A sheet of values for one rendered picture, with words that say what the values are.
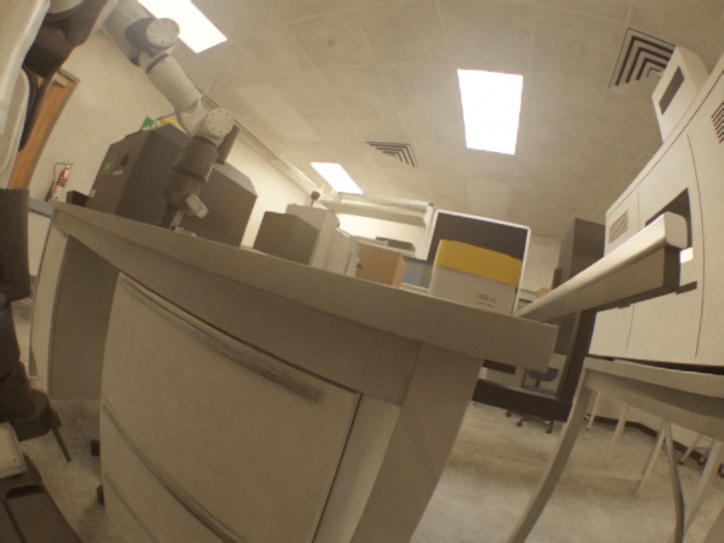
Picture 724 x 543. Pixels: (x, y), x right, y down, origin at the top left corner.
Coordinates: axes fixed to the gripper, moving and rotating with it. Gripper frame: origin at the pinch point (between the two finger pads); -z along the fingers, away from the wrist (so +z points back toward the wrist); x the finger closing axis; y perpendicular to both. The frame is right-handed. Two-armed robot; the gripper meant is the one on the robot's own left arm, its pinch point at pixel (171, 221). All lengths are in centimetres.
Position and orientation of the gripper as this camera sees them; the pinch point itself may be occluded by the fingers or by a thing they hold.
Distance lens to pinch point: 70.1
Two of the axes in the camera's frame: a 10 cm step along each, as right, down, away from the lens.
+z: 2.8, -9.5, 1.1
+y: 9.5, 2.9, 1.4
